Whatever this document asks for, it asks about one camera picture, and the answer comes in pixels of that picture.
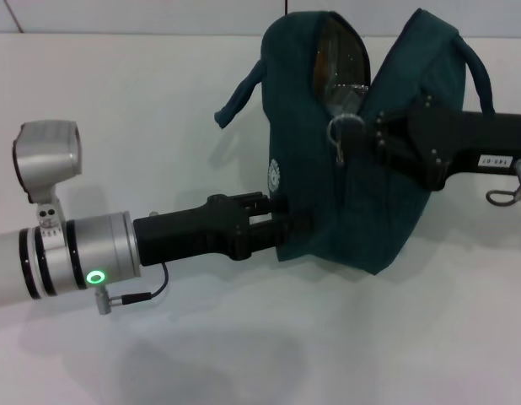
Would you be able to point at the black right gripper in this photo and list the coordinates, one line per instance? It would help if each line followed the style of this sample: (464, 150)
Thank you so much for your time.
(463, 135)

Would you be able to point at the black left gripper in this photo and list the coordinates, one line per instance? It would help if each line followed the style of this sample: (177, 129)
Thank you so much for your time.
(193, 232)

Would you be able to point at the teal insulated lunch bag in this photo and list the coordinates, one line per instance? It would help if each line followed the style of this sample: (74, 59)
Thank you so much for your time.
(307, 169)

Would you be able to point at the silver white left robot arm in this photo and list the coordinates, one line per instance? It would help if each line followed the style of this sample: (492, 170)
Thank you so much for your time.
(66, 257)

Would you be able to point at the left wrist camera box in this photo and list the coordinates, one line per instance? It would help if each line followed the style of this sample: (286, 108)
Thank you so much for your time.
(47, 156)

